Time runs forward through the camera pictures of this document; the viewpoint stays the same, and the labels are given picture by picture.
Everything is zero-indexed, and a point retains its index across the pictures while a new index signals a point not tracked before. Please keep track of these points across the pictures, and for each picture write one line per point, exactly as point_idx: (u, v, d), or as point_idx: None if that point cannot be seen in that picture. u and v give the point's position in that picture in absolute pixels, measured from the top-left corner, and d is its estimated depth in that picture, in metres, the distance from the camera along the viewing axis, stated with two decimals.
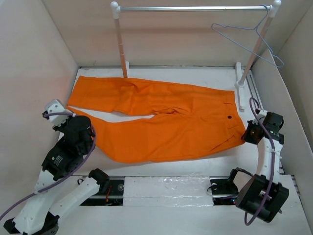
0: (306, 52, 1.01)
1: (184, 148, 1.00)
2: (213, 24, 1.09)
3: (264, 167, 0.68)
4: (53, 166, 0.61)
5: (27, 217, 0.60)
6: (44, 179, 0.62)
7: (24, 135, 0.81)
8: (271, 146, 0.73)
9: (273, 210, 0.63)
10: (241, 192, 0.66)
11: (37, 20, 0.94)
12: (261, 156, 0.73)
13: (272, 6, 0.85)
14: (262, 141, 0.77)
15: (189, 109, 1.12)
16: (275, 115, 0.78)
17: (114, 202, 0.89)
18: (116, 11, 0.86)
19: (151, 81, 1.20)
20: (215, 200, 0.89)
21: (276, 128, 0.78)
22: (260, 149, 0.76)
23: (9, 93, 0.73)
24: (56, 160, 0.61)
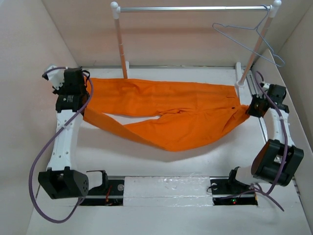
0: (306, 52, 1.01)
1: (195, 143, 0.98)
2: (214, 24, 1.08)
3: (276, 133, 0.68)
4: (66, 105, 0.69)
5: (62, 153, 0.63)
6: (65, 116, 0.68)
7: (24, 134, 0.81)
8: (278, 114, 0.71)
9: (289, 175, 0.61)
10: (256, 162, 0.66)
11: (37, 20, 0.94)
12: (271, 124, 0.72)
13: (272, 6, 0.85)
14: (267, 111, 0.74)
15: (194, 106, 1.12)
16: (278, 87, 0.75)
17: (114, 202, 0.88)
18: (116, 11, 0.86)
19: (153, 82, 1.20)
20: (215, 200, 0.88)
21: (279, 99, 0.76)
22: (267, 118, 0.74)
23: (9, 92, 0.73)
24: (68, 99, 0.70)
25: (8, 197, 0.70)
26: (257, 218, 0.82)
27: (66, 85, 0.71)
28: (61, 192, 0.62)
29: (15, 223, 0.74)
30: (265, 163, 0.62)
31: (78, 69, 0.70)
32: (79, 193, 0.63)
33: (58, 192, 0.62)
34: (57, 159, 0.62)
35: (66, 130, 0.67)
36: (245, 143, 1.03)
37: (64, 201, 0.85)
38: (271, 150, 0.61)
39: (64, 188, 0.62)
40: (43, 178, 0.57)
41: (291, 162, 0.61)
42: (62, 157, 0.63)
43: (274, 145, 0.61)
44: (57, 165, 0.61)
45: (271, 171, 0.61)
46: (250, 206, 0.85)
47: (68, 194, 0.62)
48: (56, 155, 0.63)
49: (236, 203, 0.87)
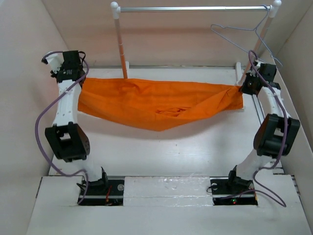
0: (306, 52, 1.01)
1: None
2: (212, 26, 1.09)
3: (272, 108, 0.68)
4: (66, 77, 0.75)
5: (66, 112, 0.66)
6: (66, 84, 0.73)
7: (24, 134, 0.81)
8: (272, 92, 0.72)
9: (289, 143, 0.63)
10: (257, 136, 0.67)
11: (37, 20, 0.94)
12: (266, 102, 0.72)
13: (272, 6, 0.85)
14: (261, 91, 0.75)
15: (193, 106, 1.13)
16: (268, 65, 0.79)
17: (114, 202, 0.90)
18: (116, 11, 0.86)
19: (153, 81, 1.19)
20: (215, 200, 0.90)
21: (270, 78, 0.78)
22: (262, 97, 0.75)
23: (10, 92, 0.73)
24: (68, 72, 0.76)
25: (8, 198, 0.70)
26: (257, 218, 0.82)
27: (65, 63, 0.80)
28: (66, 149, 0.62)
29: (16, 223, 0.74)
30: (267, 134, 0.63)
31: (77, 50, 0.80)
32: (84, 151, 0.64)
33: (63, 149, 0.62)
34: (61, 118, 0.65)
35: (68, 95, 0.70)
36: (244, 144, 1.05)
37: (65, 201, 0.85)
38: (271, 122, 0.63)
39: (70, 145, 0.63)
40: (49, 130, 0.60)
41: (291, 130, 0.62)
42: (66, 115, 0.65)
43: (272, 118, 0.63)
44: (63, 123, 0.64)
45: (274, 143, 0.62)
46: (250, 206, 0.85)
47: (72, 149, 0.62)
48: (60, 114, 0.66)
49: (236, 203, 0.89)
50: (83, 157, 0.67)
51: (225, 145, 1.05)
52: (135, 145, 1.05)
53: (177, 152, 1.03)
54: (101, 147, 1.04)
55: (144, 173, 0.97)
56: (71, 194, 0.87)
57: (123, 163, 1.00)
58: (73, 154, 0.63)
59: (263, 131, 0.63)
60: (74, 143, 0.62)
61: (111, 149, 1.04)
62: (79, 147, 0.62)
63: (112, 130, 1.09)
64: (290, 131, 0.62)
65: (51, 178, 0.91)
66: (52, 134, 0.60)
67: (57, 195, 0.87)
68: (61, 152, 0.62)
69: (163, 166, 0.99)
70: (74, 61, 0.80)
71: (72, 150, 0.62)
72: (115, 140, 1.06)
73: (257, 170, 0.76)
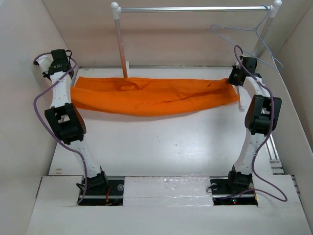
0: (306, 52, 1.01)
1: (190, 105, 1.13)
2: (212, 26, 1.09)
3: (257, 92, 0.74)
4: (57, 69, 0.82)
5: (61, 96, 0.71)
6: (57, 76, 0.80)
7: (25, 135, 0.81)
8: (254, 79, 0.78)
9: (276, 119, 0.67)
10: (248, 117, 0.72)
11: (38, 21, 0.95)
12: (251, 88, 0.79)
13: (272, 7, 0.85)
14: (245, 81, 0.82)
15: (188, 103, 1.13)
16: (250, 58, 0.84)
17: (114, 202, 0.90)
18: (116, 11, 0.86)
19: (150, 79, 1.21)
20: (215, 200, 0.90)
21: (253, 69, 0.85)
22: (247, 85, 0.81)
23: (10, 92, 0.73)
24: (58, 66, 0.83)
25: (8, 197, 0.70)
26: (257, 218, 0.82)
27: (55, 59, 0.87)
28: (65, 128, 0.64)
29: (16, 223, 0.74)
30: (256, 114, 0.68)
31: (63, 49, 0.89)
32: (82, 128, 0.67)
33: (62, 129, 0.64)
34: (57, 100, 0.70)
35: (61, 83, 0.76)
36: (240, 143, 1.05)
37: (65, 201, 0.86)
38: (257, 102, 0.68)
39: (68, 125, 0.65)
40: (48, 111, 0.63)
41: (276, 107, 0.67)
42: (61, 99, 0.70)
43: (257, 98, 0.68)
44: (59, 104, 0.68)
45: (263, 121, 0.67)
46: (250, 206, 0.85)
47: (71, 128, 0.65)
48: (55, 98, 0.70)
49: (236, 203, 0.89)
50: (81, 136, 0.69)
51: (225, 145, 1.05)
52: (135, 145, 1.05)
53: (177, 152, 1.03)
54: (101, 147, 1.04)
55: (144, 173, 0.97)
56: (71, 194, 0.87)
57: (123, 163, 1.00)
58: (72, 133, 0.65)
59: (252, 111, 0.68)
60: (72, 121, 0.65)
61: (111, 149, 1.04)
62: (77, 126, 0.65)
63: (112, 130, 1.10)
64: (276, 108, 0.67)
65: (51, 178, 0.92)
66: (51, 114, 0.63)
67: (57, 195, 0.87)
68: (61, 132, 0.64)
69: (163, 166, 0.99)
70: (62, 57, 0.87)
71: (70, 129, 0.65)
72: (115, 140, 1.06)
73: (255, 154, 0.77)
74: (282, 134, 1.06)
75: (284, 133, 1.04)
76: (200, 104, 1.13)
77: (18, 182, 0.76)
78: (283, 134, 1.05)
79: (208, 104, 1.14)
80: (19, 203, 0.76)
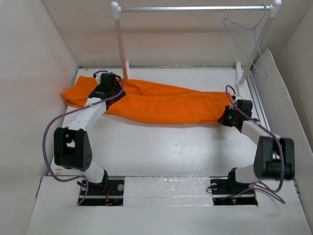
0: (306, 52, 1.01)
1: (188, 115, 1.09)
2: (225, 19, 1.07)
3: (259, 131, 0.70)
4: (97, 95, 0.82)
5: (82, 120, 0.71)
6: (93, 100, 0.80)
7: (24, 135, 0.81)
8: (253, 122, 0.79)
9: (291, 166, 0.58)
10: (257, 163, 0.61)
11: (37, 20, 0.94)
12: (252, 132, 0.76)
13: (272, 6, 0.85)
14: (244, 124, 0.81)
15: (190, 114, 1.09)
16: (246, 102, 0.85)
17: (114, 202, 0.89)
18: (116, 11, 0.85)
19: (156, 84, 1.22)
20: (215, 200, 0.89)
21: (248, 112, 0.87)
22: (247, 129, 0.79)
23: (9, 92, 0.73)
24: (100, 92, 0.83)
25: (8, 198, 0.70)
26: (257, 218, 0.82)
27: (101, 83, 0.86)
28: (66, 156, 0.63)
29: (15, 223, 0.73)
30: (267, 159, 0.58)
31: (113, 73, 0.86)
32: (82, 165, 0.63)
33: (63, 154, 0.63)
34: (76, 123, 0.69)
35: (91, 108, 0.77)
36: (244, 160, 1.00)
37: (64, 201, 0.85)
38: (265, 144, 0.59)
39: (71, 153, 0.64)
40: (58, 130, 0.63)
41: (288, 152, 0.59)
42: (81, 122, 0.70)
43: (266, 139, 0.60)
44: (73, 126, 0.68)
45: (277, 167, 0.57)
46: (250, 206, 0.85)
47: (72, 159, 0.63)
48: (76, 120, 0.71)
49: (236, 203, 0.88)
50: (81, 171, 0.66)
51: (225, 146, 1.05)
52: (135, 145, 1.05)
53: (177, 152, 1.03)
54: (101, 147, 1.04)
55: (144, 173, 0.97)
56: (71, 194, 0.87)
57: (123, 163, 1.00)
58: (70, 165, 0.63)
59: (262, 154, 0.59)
60: (76, 153, 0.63)
61: (111, 149, 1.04)
62: (78, 161, 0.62)
63: (112, 130, 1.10)
64: (287, 153, 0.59)
65: (51, 178, 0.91)
66: (59, 134, 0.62)
67: (57, 195, 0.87)
68: (61, 157, 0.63)
69: (163, 166, 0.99)
70: (109, 82, 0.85)
71: (70, 161, 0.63)
72: (115, 140, 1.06)
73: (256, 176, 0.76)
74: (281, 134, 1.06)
75: (284, 134, 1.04)
76: (202, 116, 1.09)
77: (19, 182, 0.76)
78: (282, 134, 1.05)
79: (211, 119, 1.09)
80: (19, 203, 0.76)
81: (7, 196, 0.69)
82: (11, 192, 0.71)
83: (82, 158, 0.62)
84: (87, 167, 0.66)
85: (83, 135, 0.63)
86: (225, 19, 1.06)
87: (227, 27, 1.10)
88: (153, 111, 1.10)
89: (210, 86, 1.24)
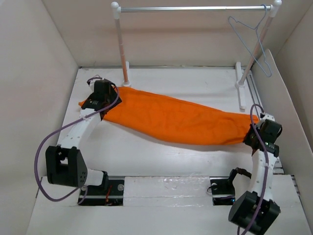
0: (306, 52, 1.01)
1: (209, 136, 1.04)
2: (230, 17, 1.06)
3: (257, 181, 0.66)
4: (90, 105, 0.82)
5: (74, 136, 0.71)
6: (86, 112, 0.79)
7: (24, 135, 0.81)
8: (265, 160, 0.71)
9: (263, 227, 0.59)
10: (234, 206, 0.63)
11: (38, 21, 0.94)
12: (255, 170, 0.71)
13: (272, 6, 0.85)
14: (256, 153, 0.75)
15: (211, 135, 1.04)
16: (272, 125, 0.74)
17: (114, 202, 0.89)
18: (116, 11, 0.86)
19: (179, 100, 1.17)
20: (215, 200, 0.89)
21: (273, 137, 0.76)
22: (255, 161, 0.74)
23: (9, 92, 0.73)
24: (94, 102, 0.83)
25: (8, 198, 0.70)
26: None
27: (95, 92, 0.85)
28: (60, 174, 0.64)
29: (15, 223, 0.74)
30: (241, 212, 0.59)
31: (106, 81, 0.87)
32: (77, 181, 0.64)
33: (57, 173, 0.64)
34: (68, 140, 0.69)
35: (84, 121, 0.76)
36: None
37: (64, 201, 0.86)
38: (246, 201, 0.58)
39: (65, 171, 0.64)
40: (50, 150, 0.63)
41: (266, 217, 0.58)
42: (74, 139, 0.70)
43: (251, 197, 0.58)
44: (66, 145, 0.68)
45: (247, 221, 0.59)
46: None
47: (66, 178, 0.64)
48: (68, 137, 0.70)
49: None
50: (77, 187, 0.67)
51: (224, 146, 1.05)
52: (135, 145, 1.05)
53: (177, 152, 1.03)
54: (101, 147, 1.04)
55: (144, 173, 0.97)
56: (71, 194, 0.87)
57: (123, 163, 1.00)
58: (65, 184, 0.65)
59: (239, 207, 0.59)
60: (69, 172, 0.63)
61: (111, 149, 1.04)
62: (72, 180, 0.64)
63: (112, 130, 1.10)
64: (266, 217, 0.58)
65: None
66: (51, 154, 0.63)
67: (57, 195, 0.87)
68: (55, 176, 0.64)
69: (163, 167, 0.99)
70: (102, 91, 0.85)
71: (65, 180, 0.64)
72: (115, 140, 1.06)
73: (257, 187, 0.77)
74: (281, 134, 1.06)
75: (283, 134, 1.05)
76: (223, 138, 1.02)
77: (19, 182, 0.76)
78: (282, 134, 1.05)
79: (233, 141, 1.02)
80: (19, 203, 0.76)
81: (7, 196, 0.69)
82: (11, 192, 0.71)
83: (77, 176, 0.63)
84: (81, 184, 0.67)
85: (77, 154, 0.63)
86: (230, 17, 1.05)
87: (230, 26, 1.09)
88: (173, 130, 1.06)
89: (210, 86, 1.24)
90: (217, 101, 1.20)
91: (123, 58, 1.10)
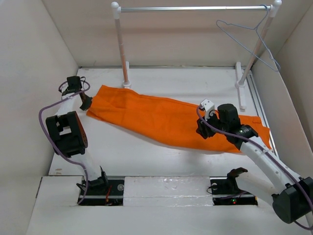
0: (306, 52, 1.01)
1: (213, 140, 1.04)
2: (217, 21, 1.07)
3: (277, 173, 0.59)
4: (68, 91, 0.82)
5: (67, 107, 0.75)
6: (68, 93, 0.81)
7: (24, 135, 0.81)
8: (258, 147, 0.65)
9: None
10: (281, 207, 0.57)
11: (37, 20, 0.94)
12: (259, 162, 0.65)
13: (272, 6, 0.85)
14: (245, 147, 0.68)
15: (214, 139, 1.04)
16: (230, 111, 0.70)
17: (114, 202, 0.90)
18: (116, 11, 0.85)
19: (183, 103, 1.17)
20: (215, 200, 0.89)
21: (237, 121, 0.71)
22: (250, 153, 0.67)
23: (9, 92, 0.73)
24: (71, 89, 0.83)
25: (8, 198, 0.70)
26: (257, 218, 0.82)
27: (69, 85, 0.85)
28: (65, 140, 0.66)
29: (15, 224, 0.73)
30: (293, 208, 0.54)
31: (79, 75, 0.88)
32: (81, 141, 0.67)
33: (61, 139, 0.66)
34: (63, 111, 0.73)
35: (70, 100, 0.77)
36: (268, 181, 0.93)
37: (64, 202, 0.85)
38: (292, 197, 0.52)
39: (69, 137, 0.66)
40: (49, 120, 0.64)
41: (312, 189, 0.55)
42: (66, 108, 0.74)
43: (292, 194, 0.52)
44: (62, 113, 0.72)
45: (300, 208, 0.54)
46: (250, 206, 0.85)
47: (71, 141, 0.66)
48: (62, 109, 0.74)
49: (236, 203, 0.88)
50: (82, 151, 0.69)
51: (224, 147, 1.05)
52: (136, 145, 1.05)
53: (177, 152, 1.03)
54: (101, 147, 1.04)
55: (144, 173, 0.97)
56: (71, 194, 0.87)
57: (123, 163, 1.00)
58: (71, 147, 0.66)
59: (290, 206, 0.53)
60: (73, 133, 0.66)
61: (112, 149, 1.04)
62: (78, 140, 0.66)
63: (112, 130, 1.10)
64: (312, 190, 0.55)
65: (51, 179, 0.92)
66: (52, 123, 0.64)
67: (57, 195, 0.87)
68: (60, 143, 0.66)
69: (164, 167, 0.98)
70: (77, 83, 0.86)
71: (70, 142, 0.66)
72: (115, 140, 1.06)
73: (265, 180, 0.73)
74: (282, 134, 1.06)
75: (284, 133, 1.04)
76: (227, 143, 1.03)
77: (18, 182, 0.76)
78: (282, 134, 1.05)
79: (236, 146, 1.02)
80: (19, 204, 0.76)
81: (6, 196, 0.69)
82: (10, 192, 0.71)
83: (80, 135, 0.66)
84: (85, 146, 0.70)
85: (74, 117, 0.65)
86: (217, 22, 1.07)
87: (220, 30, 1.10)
88: (177, 135, 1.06)
89: (210, 86, 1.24)
90: (216, 101, 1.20)
91: (123, 56, 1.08)
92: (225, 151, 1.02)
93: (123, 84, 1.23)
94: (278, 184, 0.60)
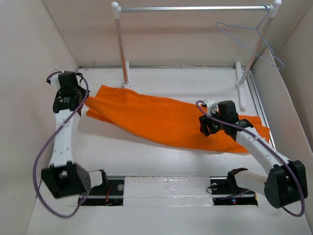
0: (306, 52, 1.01)
1: (213, 140, 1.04)
2: (217, 22, 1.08)
3: (267, 156, 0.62)
4: (63, 105, 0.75)
5: (63, 149, 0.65)
6: (63, 115, 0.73)
7: (24, 135, 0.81)
8: (251, 134, 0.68)
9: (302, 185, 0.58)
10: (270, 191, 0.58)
11: (37, 20, 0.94)
12: (253, 149, 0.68)
13: (272, 6, 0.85)
14: (239, 136, 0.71)
15: (214, 139, 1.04)
16: (228, 105, 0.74)
17: (114, 202, 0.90)
18: (117, 11, 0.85)
19: (183, 103, 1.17)
20: (215, 200, 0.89)
21: (235, 115, 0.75)
22: (244, 142, 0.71)
23: (9, 93, 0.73)
24: (65, 100, 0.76)
25: (8, 198, 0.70)
26: (257, 218, 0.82)
27: (62, 88, 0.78)
28: (65, 190, 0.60)
29: (15, 223, 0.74)
30: (281, 189, 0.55)
31: (72, 72, 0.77)
32: (84, 190, 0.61)
33: (61, 189, 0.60)
34: (59, 155, 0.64)
35: (65, 128, 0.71)
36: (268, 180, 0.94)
37: (64, 201, 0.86)
38: (280, 177, 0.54)
39: (68, 185, 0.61)
40: (45, 173, 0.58)
41: (299, 172, 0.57)
42: (64, 152, 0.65)
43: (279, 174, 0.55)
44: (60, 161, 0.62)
45: (288, 190, 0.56)
46: (250, 206, 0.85)
47: (72, 190, 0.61)
48: (57, 152, 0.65)
49: (236, 203, 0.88)
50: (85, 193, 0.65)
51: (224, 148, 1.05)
52: (136, 145, 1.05)
53: (177, 152, 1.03)
54: (101, 147, 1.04)
55: (144, 173, 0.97)
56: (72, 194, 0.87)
57: (123, 163, 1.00)
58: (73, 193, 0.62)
59: (278, 187, 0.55)
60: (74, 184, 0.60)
61: (112, 149, 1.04)
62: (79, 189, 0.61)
63: (112, 130, 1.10)
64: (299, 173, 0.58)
65: None
66: (49, 176, 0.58)
67: None
68: (60, 193, 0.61)
69: (164, 167, 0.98)
70: (71, 85, 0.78)
71: (72, 190, 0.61)
72: (115, 140, 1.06)
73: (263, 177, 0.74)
74: (281, 134, 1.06)
75: (284, 133, 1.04)
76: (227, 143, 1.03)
77: (18, 182, 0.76)
78: (282, 134, 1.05)
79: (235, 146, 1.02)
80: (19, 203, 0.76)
81: (6, 196, 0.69)
82: (10, 192, 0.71)
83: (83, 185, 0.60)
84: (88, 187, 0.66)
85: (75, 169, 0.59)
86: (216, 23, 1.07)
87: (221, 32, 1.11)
88: (177, 134, 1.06)
89: (210, 86, 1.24)
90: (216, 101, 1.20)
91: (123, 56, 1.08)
92: (225, 151, 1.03)
93: (123, 84, 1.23)
94: (268, 167, 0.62)
